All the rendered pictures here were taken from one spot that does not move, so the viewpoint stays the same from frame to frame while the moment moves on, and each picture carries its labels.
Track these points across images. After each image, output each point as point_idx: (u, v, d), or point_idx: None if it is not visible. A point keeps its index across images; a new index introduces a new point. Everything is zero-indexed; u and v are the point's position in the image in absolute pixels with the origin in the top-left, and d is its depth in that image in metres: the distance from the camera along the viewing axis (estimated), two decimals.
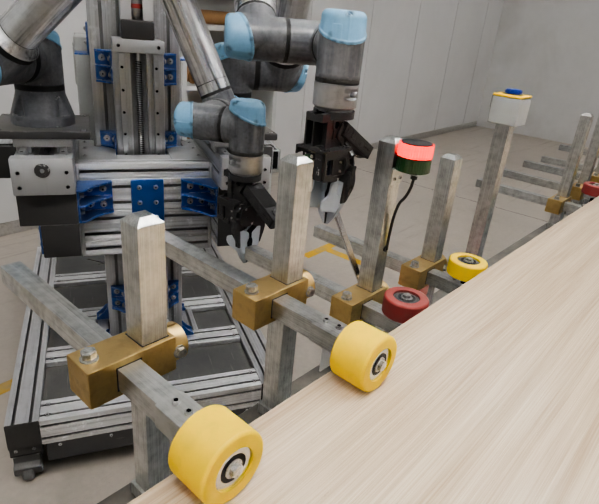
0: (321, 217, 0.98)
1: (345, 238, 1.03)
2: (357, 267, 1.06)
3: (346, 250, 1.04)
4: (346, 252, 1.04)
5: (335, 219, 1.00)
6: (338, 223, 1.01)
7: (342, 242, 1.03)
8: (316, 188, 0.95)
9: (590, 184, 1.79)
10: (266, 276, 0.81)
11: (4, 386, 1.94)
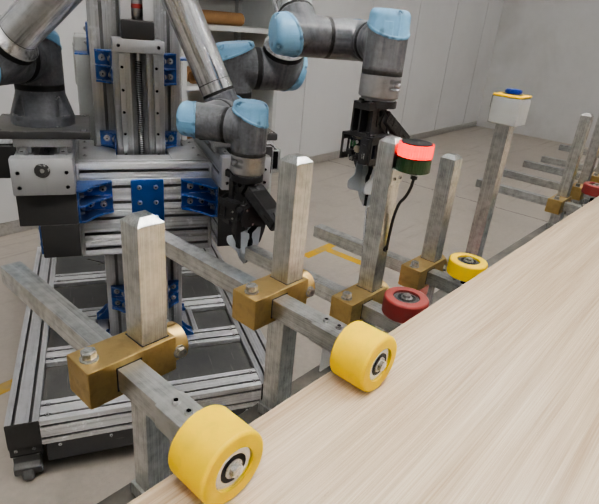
0: (361, 200, 1.07)
1: None
2: None
3: (363, 240, 1.07)
4: (362, 243, 1.08)
5: (366, 206, 1.07)
6: (367, 211, 1.07)
7: (363, 231, 1.07)
8: (358, 172, 1.04)
9: (590, 184, 1.79)
10: (266, 276, 0.81)
11: (4, 386, 1.94)
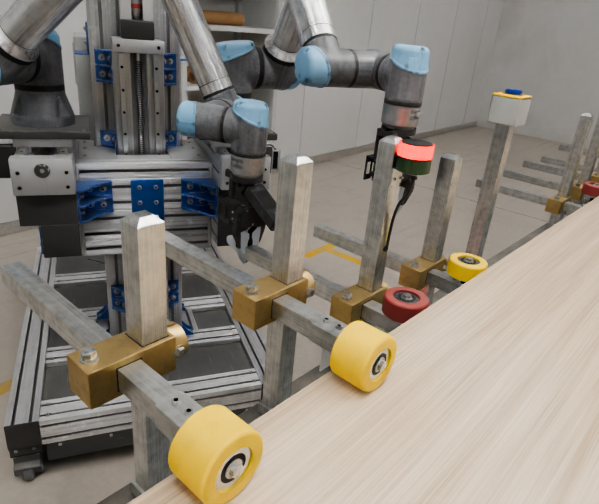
0: None
1: None
2: None
3: None
4: None
5: None
6: None
7: None
8: None
9: (590, 184, 1.79)
10: (266, 276, 0.81)
11: (4, 386, 1.94)
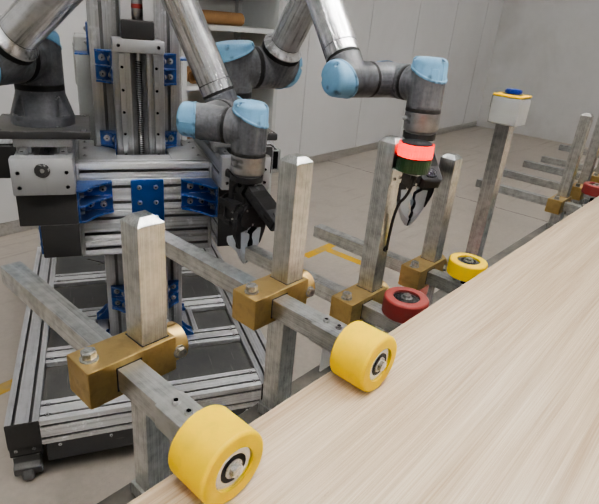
0: (410, 221, 1.21)
1: None
2: None
3: None
4: None
5: None
6: None
7: None
8: None
9: (590, 184, 1.79)
10: (266, 276, 0.81)
11: (4, 386, 1.94)
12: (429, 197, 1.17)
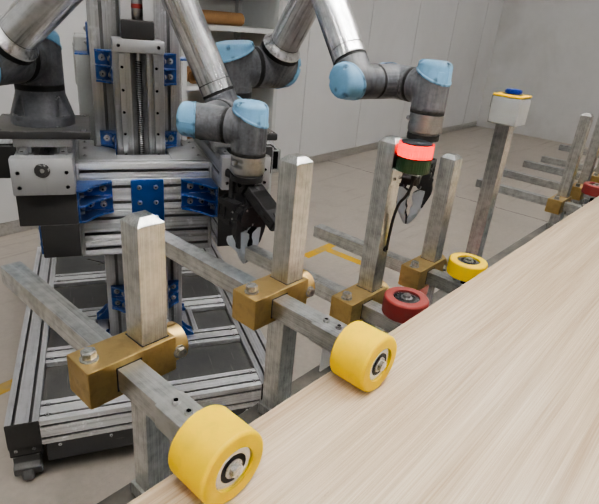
0: (410, 220, 1.23)
1: None
2: None
3: None
4: None
5: None
6: None
7: None
8: None
9: (590, 184, 1.79)
10: (266, 276, 0.81)
11: (4, 386, 1.94)
12: (426, 198, 1.18)
